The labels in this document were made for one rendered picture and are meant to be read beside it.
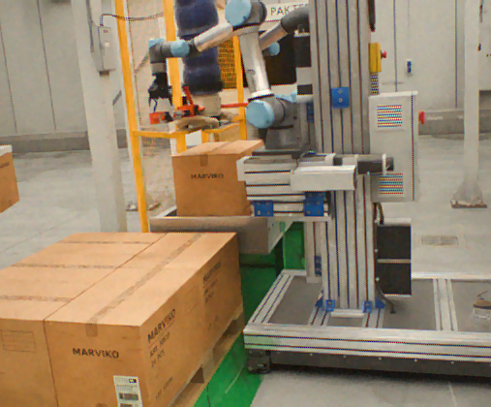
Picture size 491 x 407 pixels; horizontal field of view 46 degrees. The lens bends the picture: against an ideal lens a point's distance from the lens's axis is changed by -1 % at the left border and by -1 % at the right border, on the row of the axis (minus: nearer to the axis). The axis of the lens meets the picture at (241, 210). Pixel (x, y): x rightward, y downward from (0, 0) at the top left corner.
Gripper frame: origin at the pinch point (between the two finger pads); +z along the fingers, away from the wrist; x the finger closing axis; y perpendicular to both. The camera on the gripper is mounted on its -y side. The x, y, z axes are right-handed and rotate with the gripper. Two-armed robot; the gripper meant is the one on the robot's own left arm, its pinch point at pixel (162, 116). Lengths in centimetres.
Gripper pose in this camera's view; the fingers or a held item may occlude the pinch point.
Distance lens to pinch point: 277.9
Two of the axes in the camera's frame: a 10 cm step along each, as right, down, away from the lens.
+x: -9.5, 0.0, 3.0
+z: 0.7, 9.7, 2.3
